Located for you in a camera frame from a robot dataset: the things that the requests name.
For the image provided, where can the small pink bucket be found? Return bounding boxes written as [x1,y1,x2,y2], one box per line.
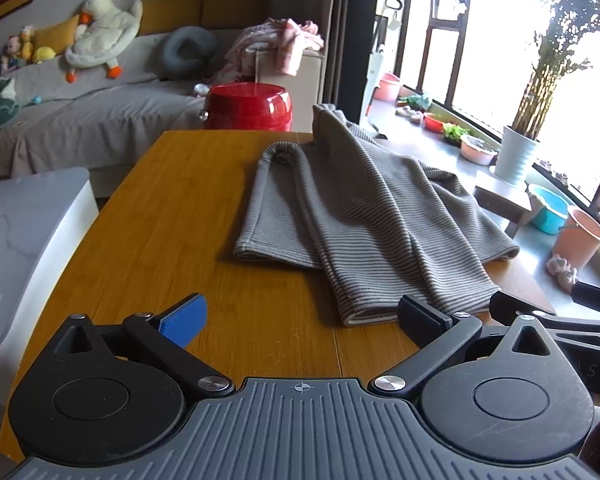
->
[377,72,403,103]

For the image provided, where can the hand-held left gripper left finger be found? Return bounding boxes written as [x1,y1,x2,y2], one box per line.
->
[55,294,236,397]

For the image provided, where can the green seedling tray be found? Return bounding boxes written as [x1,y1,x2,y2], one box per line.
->
[442,122,473,147]

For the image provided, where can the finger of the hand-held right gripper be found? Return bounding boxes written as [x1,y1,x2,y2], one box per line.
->
[489,291,600,333]
[571,281,600,317]

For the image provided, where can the potted palm in white pot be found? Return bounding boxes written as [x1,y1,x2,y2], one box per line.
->
[494,0,600,186]

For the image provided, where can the grey striped garment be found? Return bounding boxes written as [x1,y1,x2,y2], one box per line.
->
[233,103,521,327]

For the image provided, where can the grey sofa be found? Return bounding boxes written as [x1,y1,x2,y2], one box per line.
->
[0,0,328,181]

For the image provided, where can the blue plastic basin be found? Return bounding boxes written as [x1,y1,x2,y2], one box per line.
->
[527,184,578,235]

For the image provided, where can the red round stool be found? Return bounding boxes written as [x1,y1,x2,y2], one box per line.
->
[201,82,293,132]

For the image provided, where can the mustard back cushion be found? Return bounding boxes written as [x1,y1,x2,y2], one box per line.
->
[202,0,272,29]
[139,0,204,37]

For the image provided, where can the white marble side table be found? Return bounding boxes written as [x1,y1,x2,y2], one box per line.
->
[0,167,100,401]

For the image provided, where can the pink basin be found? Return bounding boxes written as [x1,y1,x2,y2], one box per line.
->
[460,134,499,166]

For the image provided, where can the grey-blue neck pillow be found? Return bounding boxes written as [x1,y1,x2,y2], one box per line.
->
[160,26,220,80]

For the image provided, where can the pink doll plush toy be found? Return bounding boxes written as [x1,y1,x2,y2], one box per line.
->
[2,35,23,71]

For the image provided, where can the small grey stool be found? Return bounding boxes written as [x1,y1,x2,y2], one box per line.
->
[474,170,531,238]

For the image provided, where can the pile of pink clothes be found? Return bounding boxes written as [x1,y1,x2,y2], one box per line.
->
[224,17,326,77]

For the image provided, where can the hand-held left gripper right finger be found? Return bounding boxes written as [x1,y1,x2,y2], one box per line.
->
[369,294,556,401]

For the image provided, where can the pink slippers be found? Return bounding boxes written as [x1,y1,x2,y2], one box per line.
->
[546,254,578,288]

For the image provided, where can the yellow throw pillow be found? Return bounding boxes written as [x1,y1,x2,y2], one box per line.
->
[32,14,81,56]

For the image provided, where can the red basin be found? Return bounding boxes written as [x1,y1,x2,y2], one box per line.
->
[423,112,451,133]

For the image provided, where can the white goose plush toy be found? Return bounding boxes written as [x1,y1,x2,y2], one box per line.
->
[64,0,144,83]

